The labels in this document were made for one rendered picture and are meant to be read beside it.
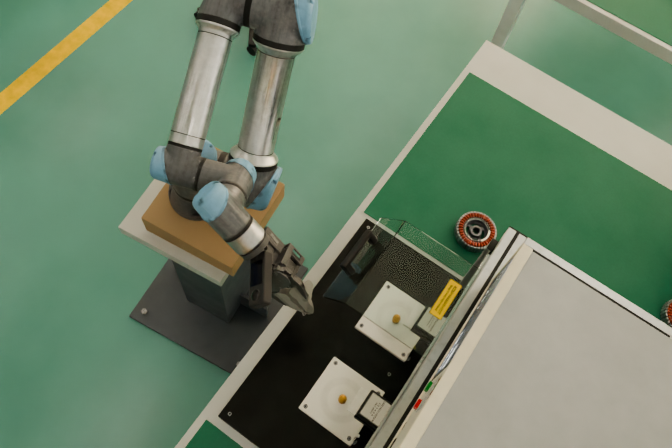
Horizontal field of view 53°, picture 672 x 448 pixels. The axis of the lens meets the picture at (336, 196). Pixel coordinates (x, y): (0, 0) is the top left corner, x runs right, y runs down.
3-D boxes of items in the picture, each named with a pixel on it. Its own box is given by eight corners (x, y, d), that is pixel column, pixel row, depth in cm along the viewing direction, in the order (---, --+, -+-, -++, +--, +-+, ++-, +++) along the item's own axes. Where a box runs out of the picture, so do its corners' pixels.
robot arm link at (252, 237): (244, 236, 135) (218, 247, 139) (259, 251, 136) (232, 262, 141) (258, 212, 140) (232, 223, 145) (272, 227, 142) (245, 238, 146)
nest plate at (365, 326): (354, 327, 171) (355, 326, 169) (386, 282, 177) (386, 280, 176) (404, 362, 168) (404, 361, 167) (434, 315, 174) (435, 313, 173)
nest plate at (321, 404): (298, 408, 161) (298, 407, 160) (333, 357, 167) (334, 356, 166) (349, 446, 158) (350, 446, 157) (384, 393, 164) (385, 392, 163)
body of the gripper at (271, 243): (308, 260, 147) (273, 222, 143) (295, 289, 141) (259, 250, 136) (283, 269, 152) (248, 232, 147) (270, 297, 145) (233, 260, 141)
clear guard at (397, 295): (322, 296, 149) (324, 288, 144) (380, 217, 159) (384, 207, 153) (447, 383, 143) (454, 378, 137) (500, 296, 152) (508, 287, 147)
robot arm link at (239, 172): (212, 147, 148) (196, 174, 139) (261, 160, 148) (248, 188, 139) (208, 175, 152) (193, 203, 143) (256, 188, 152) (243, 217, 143)
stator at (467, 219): (445, 235, 186) (449, 230, 183) (468, 208, 191) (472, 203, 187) (478, 261, 184) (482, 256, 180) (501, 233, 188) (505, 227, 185)
